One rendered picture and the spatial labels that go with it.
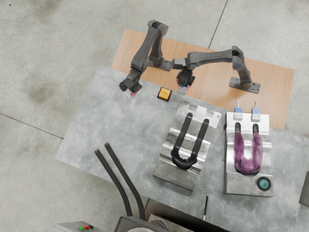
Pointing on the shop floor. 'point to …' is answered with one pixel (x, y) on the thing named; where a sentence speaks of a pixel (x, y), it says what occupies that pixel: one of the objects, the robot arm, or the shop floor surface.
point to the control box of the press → (79, 227)
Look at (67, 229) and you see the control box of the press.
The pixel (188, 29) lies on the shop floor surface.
